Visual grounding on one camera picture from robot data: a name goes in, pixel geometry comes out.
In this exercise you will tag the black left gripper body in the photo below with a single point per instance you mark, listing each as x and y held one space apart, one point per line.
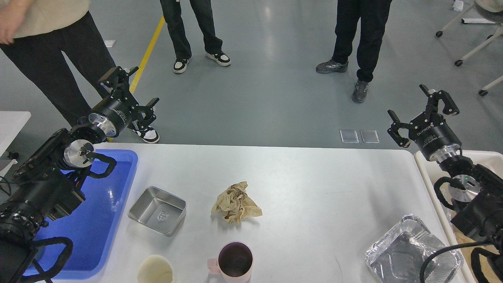
113 116

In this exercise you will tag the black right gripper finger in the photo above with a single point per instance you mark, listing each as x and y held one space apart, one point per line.
393 130
431 113

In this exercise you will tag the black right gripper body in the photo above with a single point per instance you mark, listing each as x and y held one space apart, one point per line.
434 137

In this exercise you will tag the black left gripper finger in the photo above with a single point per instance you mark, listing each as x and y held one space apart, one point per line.
116 83
143 116

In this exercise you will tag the square stainless steel dish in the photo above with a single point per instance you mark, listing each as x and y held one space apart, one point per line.
159 210

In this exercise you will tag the pink ribbed mug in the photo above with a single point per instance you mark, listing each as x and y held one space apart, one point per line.
234 263

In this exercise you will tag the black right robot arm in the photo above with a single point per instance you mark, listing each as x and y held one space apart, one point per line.
471 190

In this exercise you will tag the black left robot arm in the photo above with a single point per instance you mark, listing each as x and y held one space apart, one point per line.
50 181

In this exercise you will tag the right clear floor plate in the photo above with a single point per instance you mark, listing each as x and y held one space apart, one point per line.
369 136

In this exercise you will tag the clear floor plate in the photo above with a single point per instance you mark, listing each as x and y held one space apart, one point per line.
369 136
349 136

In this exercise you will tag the left clear floor plate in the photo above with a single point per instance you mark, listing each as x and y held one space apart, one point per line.
349 136

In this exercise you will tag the person in beige top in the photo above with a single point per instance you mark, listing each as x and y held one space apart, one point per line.
40 36

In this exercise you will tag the white rolling chair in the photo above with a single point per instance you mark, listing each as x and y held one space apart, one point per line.
478 25

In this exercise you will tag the white plastic bin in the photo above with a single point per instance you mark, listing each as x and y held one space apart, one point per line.
431 172

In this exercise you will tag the blue plastic tray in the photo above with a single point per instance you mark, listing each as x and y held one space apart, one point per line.
93 225

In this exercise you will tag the person with grey shoes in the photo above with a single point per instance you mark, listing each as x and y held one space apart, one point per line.
372 16

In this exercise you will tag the aluminium foil tray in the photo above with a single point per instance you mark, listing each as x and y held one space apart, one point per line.
399 254

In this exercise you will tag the crumpled brown paper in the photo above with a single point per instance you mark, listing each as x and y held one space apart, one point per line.
234 204

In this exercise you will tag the cream paper cup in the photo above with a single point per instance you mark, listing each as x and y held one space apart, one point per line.
155 269

